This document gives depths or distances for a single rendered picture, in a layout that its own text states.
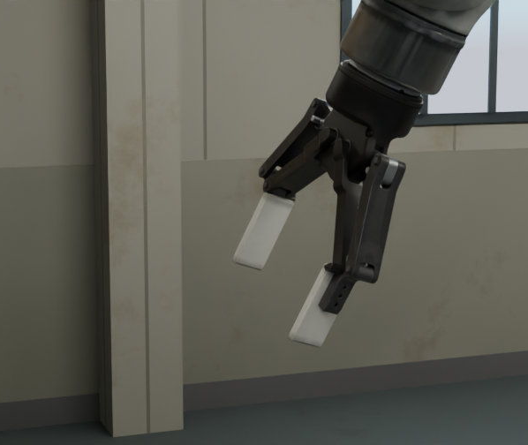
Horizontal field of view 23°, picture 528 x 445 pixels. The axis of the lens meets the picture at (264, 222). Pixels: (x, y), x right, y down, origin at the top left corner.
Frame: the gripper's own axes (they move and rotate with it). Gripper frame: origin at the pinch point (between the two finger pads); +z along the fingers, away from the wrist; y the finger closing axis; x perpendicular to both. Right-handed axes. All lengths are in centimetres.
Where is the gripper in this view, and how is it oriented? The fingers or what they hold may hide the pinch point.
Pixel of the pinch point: (279, 290)
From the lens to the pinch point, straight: 109.6
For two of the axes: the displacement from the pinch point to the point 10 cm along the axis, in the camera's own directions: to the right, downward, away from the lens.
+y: -3.5, -4.3, 8.3
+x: -8.4, -2.5, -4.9
